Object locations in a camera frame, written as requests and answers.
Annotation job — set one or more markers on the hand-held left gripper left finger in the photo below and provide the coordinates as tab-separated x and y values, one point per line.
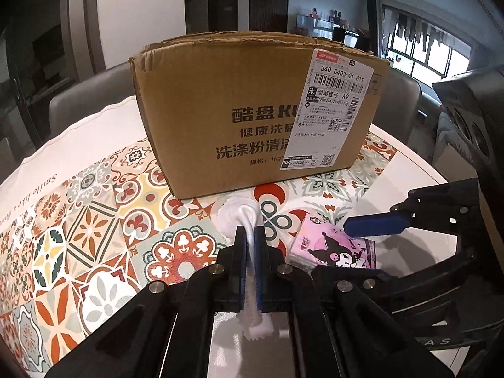
241	260

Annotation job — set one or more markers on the dark glass sliding door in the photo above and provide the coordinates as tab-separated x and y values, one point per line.
23	78

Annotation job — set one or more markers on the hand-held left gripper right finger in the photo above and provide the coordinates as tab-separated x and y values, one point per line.
260	260

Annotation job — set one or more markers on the grey dining chair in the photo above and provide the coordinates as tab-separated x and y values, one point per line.
405	98
86	90

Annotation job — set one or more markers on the brown cardboard box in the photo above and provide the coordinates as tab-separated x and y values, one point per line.
204	94

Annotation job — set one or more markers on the colourful tile-pattern table mat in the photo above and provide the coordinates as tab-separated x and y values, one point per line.
98	212

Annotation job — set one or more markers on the large window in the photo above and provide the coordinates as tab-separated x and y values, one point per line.
425	43

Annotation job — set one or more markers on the cluttered sideboard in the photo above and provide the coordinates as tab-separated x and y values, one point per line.
334	31

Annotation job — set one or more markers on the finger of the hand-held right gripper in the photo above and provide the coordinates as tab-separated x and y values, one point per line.
374	224
413	279

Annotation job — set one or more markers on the pink cartoon tissue pack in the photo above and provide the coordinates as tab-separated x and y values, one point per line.
315	240

